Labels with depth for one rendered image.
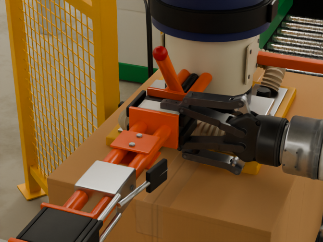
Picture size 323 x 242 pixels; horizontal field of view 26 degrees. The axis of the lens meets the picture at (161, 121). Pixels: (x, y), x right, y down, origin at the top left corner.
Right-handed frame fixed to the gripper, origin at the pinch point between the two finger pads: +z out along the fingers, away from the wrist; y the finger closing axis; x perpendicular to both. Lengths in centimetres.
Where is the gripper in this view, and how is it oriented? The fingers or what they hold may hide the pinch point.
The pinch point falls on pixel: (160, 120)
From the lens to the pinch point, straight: 112.1
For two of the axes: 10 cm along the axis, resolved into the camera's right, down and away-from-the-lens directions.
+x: 3.7, -4.4, 8.2
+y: 0.1, 8.8, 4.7
